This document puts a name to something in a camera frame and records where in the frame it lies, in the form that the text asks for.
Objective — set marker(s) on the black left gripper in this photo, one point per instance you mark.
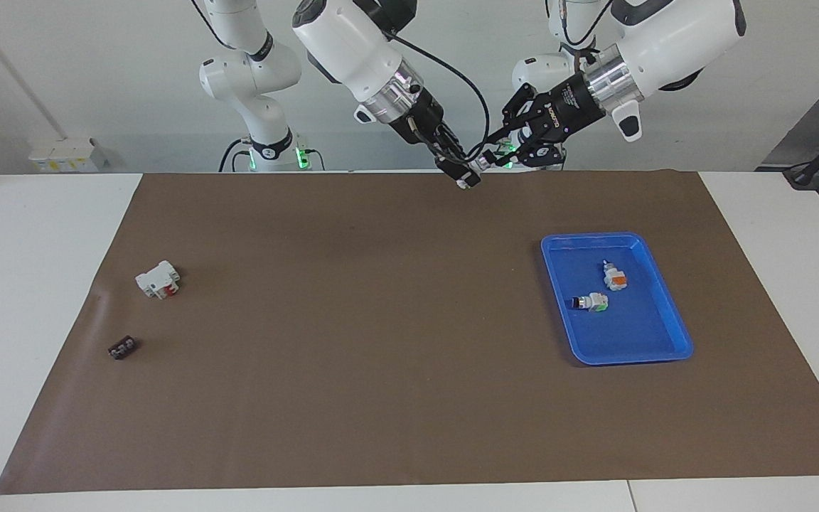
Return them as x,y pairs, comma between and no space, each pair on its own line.
566,107

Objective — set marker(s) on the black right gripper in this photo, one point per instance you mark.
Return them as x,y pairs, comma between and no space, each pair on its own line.
420,121

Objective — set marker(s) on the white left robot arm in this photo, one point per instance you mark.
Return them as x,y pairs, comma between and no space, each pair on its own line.
672,32

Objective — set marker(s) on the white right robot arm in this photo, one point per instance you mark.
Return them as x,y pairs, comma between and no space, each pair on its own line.
342,43

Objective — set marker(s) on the brown table mat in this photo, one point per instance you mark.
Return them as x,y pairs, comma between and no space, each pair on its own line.
352,341

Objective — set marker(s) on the blue plastic tray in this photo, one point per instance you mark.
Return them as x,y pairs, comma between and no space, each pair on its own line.
630,334

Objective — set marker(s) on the white red circuit breaker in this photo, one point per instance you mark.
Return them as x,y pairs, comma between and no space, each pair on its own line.
157,279

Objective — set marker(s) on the small black terminal block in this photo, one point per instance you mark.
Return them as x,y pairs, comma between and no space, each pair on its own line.
122,348

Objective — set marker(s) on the white wall box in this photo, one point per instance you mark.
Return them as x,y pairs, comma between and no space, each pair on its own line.
65,155

